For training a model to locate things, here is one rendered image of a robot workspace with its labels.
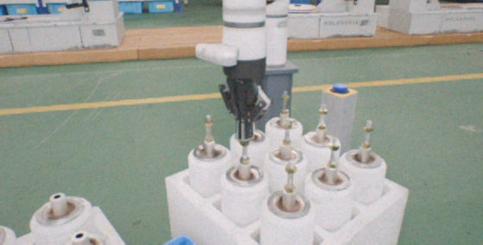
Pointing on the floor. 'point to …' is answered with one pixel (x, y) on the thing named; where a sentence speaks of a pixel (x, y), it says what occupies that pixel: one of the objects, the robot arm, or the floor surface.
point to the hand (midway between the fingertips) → (244, 129)
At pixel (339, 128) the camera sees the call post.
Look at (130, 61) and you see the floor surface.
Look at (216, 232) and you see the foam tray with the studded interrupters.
